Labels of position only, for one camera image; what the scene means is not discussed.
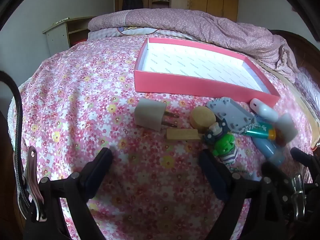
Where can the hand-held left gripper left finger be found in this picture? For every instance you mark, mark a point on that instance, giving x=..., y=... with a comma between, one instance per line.
x=100, y=165

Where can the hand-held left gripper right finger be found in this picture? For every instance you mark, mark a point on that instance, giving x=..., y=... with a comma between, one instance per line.
x=213, y=177

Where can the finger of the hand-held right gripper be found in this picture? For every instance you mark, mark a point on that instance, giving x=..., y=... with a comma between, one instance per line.
x=270, y=170
x=303, y=156

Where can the white bottle with grey cap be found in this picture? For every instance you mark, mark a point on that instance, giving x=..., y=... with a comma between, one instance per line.
x=287, y=128

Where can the green printed small case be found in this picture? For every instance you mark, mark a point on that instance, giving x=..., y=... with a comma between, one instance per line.
x=257, y=130

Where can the small wooden block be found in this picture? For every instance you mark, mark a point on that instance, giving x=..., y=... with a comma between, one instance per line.
x=181, y=133

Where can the curved blue plastic tool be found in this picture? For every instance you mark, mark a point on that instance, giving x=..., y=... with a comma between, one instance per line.
x=266, y=111

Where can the grey plastic studded plate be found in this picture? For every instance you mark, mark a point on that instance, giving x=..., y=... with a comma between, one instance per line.
x=232, y=112

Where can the white power adapter plug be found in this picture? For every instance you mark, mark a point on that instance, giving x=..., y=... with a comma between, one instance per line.
x=148, y=113

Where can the pink cardboard box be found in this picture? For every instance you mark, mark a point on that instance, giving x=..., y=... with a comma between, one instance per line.
x=175, y=82

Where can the metal spring clip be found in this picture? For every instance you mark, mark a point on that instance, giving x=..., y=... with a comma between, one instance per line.
x=32, y=175
x=297, y=187

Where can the pink floral bed sheet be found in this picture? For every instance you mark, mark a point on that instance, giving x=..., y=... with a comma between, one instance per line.
x=75, y=105

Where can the purple fluffy cloth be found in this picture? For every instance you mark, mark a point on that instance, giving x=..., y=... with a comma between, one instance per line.
x=308, y=85

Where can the dark wooden headboard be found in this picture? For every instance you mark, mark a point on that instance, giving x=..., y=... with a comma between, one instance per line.
x=302, y=50

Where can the wooden nightstand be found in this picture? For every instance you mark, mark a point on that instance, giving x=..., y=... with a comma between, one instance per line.
x=57, y=37

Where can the cartoon printed sheet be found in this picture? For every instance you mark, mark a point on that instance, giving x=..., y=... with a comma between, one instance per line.
x=130, y=31

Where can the pink quilt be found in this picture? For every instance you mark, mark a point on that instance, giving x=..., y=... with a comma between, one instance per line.
x=200, y=27

